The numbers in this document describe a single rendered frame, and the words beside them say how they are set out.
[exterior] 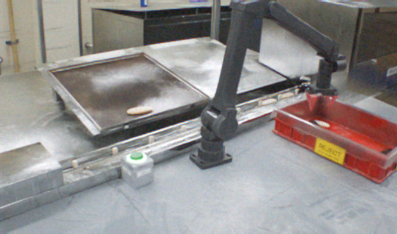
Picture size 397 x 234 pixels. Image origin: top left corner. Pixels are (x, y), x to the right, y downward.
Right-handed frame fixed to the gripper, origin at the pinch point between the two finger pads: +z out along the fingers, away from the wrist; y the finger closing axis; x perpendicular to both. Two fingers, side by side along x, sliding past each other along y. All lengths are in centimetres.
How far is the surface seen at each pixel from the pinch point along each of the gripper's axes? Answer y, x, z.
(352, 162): -3.2, -32.5, 5.3
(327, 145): -9.1, -23.9, 3.0
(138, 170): -72, -32, 1
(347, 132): 11.1, -6.6, 8.6
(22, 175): -102, -39, -4
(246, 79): -18.3, 38.9, 1.1
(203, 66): -37, 50, -2
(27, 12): -195, 344, 9
